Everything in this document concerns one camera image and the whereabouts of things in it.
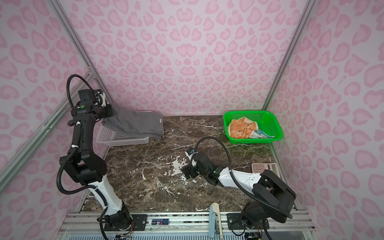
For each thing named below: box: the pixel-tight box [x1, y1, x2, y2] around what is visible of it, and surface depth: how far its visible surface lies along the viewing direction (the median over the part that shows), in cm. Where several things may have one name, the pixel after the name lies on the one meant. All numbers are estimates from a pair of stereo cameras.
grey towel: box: [101, 106, 164, 139], surface depth 94 cm
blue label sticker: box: [151, 218, 169, 225], surface depth 73 cm
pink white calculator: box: [251, 162, 281, 178], surface depth 92 cm
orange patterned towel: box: [230, 117, 258, 139], surface depth 108 cm
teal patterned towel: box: [249, 129, 275, 139], surface depth 106 cm
